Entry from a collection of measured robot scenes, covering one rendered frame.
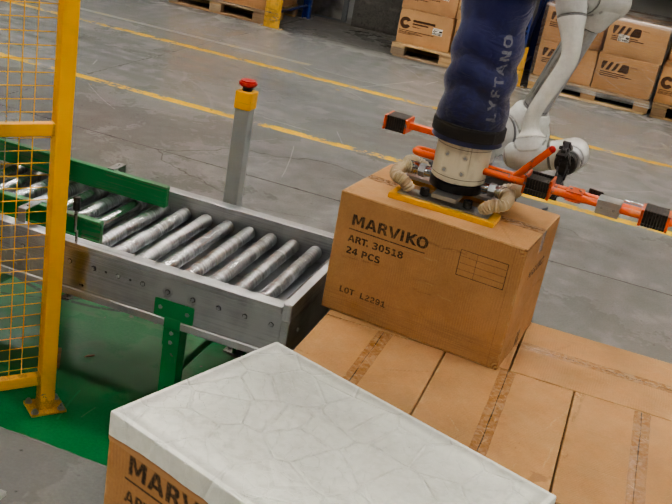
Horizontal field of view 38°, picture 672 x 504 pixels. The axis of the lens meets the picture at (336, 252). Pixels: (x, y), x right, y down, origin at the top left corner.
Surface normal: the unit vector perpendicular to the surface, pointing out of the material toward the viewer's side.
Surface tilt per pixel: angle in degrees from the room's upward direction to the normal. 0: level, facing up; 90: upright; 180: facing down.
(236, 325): 90
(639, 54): 91
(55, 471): 0
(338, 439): 0
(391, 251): 90
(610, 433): 0
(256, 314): 90
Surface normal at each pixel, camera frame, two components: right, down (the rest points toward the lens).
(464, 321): -0.43, 0.28
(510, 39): 0.51, 0.22
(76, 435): 0.17, -0.91
